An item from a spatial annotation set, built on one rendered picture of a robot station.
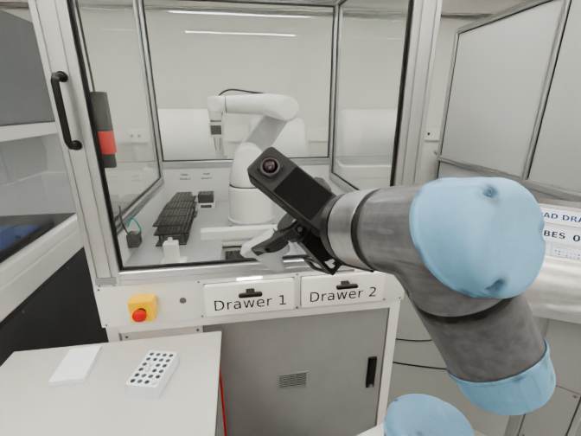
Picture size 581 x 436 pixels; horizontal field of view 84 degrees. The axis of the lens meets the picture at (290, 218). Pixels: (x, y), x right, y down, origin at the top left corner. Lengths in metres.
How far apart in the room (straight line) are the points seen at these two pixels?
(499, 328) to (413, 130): 0.86
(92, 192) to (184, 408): 0.62
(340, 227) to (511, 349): 0.15
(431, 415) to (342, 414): 1.03
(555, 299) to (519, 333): 0.18
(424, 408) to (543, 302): 0.24
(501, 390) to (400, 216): 0.15
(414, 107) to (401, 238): 0.86
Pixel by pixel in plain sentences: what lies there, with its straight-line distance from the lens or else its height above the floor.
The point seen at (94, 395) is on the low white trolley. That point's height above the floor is 0.76.
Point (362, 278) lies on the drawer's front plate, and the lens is 1.14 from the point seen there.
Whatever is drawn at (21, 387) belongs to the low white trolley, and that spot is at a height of 0.76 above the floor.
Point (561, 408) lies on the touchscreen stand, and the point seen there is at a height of 0.54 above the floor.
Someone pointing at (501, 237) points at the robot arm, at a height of 1.40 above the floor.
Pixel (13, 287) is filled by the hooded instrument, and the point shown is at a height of 0.88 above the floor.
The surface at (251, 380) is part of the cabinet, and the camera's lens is 1.35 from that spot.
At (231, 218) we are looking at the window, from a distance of 1.01.
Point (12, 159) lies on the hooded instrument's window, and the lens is 1.55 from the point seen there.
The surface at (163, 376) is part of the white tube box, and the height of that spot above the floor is 0.79.
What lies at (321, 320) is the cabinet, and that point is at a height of 0.74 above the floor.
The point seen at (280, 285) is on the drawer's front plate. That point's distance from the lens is 1.08.
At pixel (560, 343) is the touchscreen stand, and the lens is 1.35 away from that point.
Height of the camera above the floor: 1.47
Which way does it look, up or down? 19 degrees down
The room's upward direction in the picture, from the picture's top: straight up
